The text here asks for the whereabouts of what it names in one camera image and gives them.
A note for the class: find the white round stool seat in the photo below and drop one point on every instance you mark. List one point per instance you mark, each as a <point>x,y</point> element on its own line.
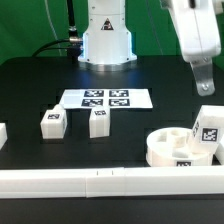
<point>167,147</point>

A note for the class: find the white sheet with tags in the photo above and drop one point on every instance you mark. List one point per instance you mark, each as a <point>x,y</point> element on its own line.
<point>114,98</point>

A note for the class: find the white front barrier rail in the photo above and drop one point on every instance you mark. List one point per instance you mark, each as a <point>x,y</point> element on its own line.
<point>54,183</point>

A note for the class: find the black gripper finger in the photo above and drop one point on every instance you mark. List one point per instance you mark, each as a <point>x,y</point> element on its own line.
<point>203,74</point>

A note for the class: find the white left barrier rail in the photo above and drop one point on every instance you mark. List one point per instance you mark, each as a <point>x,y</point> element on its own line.
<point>3,134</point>

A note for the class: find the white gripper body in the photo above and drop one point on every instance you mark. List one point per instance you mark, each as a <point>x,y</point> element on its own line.
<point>196,27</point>

